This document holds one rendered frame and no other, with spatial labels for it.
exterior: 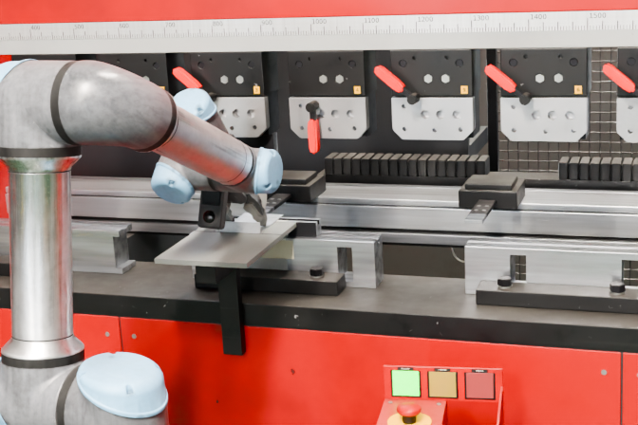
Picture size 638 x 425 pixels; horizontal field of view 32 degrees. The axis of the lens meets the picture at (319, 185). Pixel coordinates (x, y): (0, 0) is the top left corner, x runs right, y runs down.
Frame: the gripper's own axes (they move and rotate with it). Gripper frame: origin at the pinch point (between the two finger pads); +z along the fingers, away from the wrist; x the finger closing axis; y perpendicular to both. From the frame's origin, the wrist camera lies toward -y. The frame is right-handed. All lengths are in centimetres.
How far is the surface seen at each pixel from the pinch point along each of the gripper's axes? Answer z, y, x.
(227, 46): -24.0, 24.6, 2.6
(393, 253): 186, 108, 27
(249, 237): -3.4, -5.1, -2.9
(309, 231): 5.7, 2.5, -11.0
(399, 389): 0.3, -31.6, -36.0
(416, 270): 191, 103, 18
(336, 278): 8.1, -6.3, -17.7
